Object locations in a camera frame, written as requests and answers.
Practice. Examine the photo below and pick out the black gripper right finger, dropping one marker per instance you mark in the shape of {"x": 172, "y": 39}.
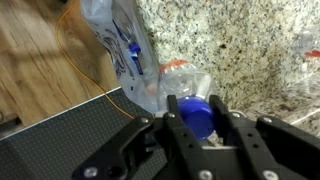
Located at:
{"x": 253, "y": 150}

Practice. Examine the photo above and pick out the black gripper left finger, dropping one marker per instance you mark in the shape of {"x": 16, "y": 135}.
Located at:
{"x": 180, "y": 146}

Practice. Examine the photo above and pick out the dark grey dotted mat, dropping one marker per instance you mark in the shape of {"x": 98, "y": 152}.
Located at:
{"x": 50, "y": 146}

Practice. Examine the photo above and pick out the clear printed plastic bag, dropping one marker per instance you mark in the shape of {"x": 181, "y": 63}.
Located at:
{"x": 100, "y": 20}

